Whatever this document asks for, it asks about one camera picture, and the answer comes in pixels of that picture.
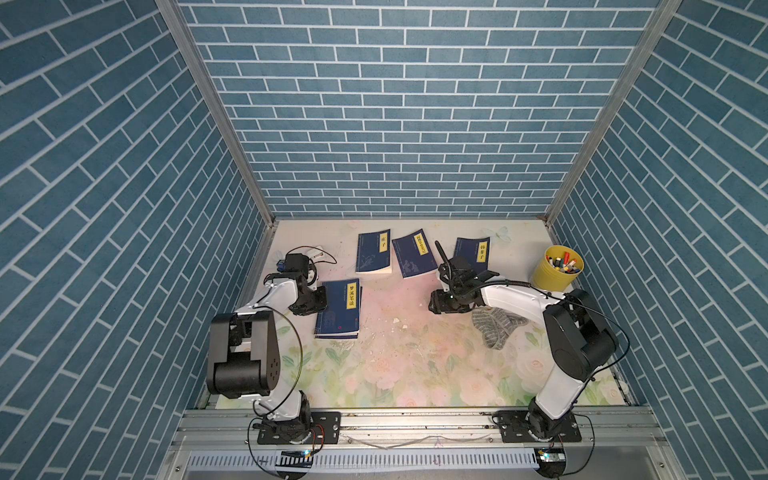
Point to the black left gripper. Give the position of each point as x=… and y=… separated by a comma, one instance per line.
x=320, y=304

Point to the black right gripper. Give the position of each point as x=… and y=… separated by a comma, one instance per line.
x=436, y=299

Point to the blue book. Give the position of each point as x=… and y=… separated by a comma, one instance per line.
x=373, y=253
x=414, y=255
x=340, y=319
x=474, y=251

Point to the grey striped cloth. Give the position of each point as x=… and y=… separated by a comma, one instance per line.
x=496, y=325

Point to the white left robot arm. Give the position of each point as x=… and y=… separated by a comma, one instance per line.
x=244, y=359

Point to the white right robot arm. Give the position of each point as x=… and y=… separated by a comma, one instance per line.
x=580, y=338

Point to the yellow pen cup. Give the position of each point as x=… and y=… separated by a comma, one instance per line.
x=546, y=278

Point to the pens in cup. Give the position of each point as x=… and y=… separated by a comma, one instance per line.
x=566, y=264

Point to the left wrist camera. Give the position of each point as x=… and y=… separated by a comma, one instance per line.
x=296, y=263

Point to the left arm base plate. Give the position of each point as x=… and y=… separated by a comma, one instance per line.
x=321, y=425

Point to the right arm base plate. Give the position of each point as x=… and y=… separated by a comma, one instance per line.
x=522, y=426

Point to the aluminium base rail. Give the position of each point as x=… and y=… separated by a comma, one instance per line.
x=390, y=428

